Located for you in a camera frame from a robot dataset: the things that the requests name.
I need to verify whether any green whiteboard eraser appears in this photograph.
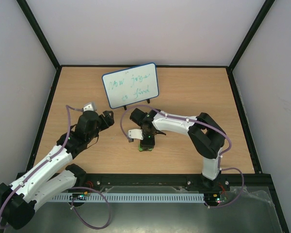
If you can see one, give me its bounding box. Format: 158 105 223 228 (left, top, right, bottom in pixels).
138 147 153 152

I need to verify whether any blue framed whiteboard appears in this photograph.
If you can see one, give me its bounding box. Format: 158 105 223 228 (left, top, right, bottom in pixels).
102 63 160 109

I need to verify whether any metal wire whiteboard stand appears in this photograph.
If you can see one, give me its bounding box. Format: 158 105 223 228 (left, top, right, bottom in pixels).
123 99 150 110

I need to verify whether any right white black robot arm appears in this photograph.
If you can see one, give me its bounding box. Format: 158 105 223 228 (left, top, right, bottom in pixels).
128 108 230 190

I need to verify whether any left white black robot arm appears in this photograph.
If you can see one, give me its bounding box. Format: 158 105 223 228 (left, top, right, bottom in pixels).
0 110 114 230

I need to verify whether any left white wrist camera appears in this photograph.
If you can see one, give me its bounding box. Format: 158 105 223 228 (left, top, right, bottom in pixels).
83 102 97 112

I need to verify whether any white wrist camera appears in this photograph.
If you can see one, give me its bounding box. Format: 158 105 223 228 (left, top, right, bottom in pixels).
128 129 144 142
83 102 97 112

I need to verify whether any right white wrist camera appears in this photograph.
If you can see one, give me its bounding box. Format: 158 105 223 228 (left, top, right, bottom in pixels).
128 129 144 142

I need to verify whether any light blue slotted cable duct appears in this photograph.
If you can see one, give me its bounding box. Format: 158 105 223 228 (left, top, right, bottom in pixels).
50 193 204 203

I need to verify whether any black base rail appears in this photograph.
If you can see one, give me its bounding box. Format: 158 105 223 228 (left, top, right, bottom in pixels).
75 173 274 193

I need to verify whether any black metal frame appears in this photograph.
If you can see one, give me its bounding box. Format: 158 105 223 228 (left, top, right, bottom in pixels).
17 0 289 233

